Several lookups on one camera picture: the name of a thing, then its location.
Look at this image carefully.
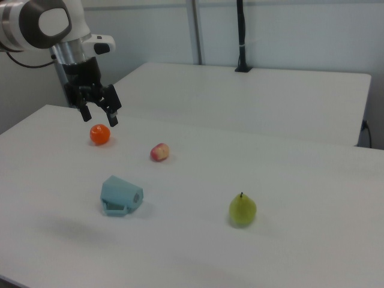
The orange toy fruit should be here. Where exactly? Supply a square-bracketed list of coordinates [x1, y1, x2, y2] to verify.
[89, 124, 111, 146]

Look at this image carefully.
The light blue mug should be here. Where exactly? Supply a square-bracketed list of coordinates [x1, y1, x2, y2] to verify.
[100, 175, 145, 217]

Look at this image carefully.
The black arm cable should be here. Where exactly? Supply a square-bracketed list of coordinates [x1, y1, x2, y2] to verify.
[5, 51, 58, 69]

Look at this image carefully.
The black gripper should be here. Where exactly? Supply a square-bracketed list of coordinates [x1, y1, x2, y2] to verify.
[62, 56, 122, 128]

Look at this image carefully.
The green toy pear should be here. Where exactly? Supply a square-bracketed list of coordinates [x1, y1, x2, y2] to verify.
[229, 191, 257, 227]

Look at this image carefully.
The red yellow toy apple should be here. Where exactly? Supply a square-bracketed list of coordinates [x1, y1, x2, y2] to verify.
[150, 143, 170, 163]

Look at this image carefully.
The black camera pole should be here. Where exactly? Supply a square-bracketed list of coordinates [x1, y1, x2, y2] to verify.
[234, 0, 252, 74]

